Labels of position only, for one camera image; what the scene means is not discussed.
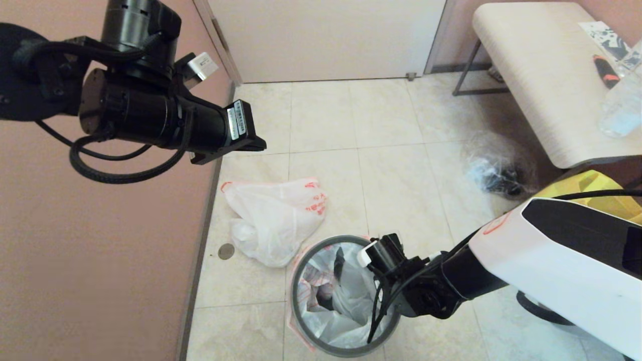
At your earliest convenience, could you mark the white plastic bag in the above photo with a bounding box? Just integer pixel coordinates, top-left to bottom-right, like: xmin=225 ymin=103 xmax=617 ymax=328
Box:
xmin=221 ymin=177 xmax=329 ymax=268

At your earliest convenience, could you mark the orange print plastic bag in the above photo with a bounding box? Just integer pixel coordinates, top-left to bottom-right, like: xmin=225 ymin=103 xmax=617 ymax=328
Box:
xmin=286 ymin=235 xmax=402 ymax=354

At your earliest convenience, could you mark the dark grey bin ring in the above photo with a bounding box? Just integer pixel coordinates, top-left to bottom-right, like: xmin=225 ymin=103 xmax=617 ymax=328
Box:
xmin=291 ymin=236 xmax=402 ymax=357

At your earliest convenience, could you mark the clear bag with dark items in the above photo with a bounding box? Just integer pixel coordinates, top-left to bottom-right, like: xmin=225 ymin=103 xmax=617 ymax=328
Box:
xmin=464 ymin=131 xmax=540 ymax=199

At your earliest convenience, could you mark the yellow fabric tote bag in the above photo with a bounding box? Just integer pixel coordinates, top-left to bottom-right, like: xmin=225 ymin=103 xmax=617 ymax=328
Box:
xmin=534 ymin=169 xmax=642 ymax=224

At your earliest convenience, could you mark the long dark grey baseboard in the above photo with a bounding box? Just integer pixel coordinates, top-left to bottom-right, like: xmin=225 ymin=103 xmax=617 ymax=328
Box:
xmin=176 ymin=82 xmax=236 ymax=361

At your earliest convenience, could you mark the white door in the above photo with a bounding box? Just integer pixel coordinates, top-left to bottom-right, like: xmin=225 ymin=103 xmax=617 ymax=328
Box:
xmin=208 ymin=0 xmax=447 ymax=83

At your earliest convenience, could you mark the short dark grey baseboard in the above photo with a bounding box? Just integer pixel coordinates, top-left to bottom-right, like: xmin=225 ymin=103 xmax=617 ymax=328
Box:
xmin=430 ymin=61 xmax=492 ymax=75

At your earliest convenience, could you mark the beige wood grain table top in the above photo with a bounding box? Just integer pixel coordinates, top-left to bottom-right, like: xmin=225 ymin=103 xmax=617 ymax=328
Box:
xmin=472 ymin=3 xmax=642 ymax=169

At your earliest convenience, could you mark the clear plastic bottle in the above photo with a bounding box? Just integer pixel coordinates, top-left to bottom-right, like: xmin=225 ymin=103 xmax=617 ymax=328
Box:
xmin=598 ymin=40 xmax=642 ymax=138

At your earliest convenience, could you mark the black and orange tool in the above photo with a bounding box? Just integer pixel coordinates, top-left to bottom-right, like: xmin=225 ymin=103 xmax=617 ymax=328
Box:
xmin=593 ymin=54 xmax=621 ymax=90

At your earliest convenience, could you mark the black and white printed leaflet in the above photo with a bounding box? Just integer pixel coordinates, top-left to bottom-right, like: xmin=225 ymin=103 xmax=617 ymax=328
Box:
xmin=578 ymin=21 xmax=633 ymax=63

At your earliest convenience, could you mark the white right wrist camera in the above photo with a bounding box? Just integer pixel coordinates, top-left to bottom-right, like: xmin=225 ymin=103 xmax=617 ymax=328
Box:
xmin=357 ymin=241 xmax=378 ymax=268

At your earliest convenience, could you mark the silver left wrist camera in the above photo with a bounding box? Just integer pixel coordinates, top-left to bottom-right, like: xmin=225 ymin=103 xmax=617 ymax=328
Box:
xmin=187 ymin=52 xmax=219 ymax=82

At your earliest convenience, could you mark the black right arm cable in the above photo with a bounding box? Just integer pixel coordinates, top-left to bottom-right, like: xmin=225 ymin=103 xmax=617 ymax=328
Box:
xmin=368 ymin=190 xmax=642 ymax=344

